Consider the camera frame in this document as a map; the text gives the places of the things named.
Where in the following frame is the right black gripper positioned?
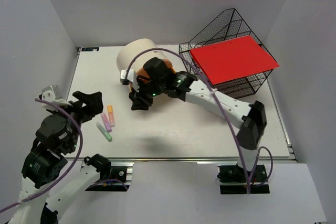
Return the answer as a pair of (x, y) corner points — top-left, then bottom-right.
(129, 79), (164, 112)

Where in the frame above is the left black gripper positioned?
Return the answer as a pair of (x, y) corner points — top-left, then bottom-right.
(49, 90), (104, 151)

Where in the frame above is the orange highlighter pen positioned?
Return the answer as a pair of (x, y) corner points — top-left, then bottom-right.
(107, 105), (115, 127)

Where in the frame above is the pink highlighter pen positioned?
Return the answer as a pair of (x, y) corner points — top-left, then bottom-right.
(100, 113), (112, 132)

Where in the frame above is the green highlighter pen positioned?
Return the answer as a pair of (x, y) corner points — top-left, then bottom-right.
(96, 122), (112, 142)

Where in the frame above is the cream round drawer box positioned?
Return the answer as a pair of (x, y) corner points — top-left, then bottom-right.
(117, 38), (173, 78)

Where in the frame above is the red paper folder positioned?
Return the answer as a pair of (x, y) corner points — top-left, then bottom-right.
(190, 35), (279, 85)

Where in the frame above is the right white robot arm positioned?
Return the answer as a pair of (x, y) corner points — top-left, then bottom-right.
(120, 57), (267, 182)

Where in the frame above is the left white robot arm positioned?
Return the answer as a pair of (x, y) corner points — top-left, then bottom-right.
(9, 86), (111, 223)

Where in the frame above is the blue label sticker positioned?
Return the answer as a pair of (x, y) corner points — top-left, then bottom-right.
(81, 47), (99, 51)

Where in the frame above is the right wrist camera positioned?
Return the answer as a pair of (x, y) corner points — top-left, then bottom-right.
(120, 69), (139, 92)

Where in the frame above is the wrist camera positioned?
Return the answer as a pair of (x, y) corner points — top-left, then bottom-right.
(38, 85), (70, 107)
(120, 69), (139, 92)

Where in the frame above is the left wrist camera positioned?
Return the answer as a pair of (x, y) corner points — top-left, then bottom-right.
(38, 85), (70, 107)

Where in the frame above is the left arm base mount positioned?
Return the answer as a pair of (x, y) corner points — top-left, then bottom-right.
(83, 154), (130, 192)

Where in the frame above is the black wire mesh organizer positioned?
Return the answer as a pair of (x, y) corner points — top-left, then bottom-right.
(179, 8), (279, 98)

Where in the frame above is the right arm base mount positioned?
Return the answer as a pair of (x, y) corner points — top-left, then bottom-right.
(217, 165), (270, 195)

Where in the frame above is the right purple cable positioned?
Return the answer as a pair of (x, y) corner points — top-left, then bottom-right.
(125, 47), (274, 195)

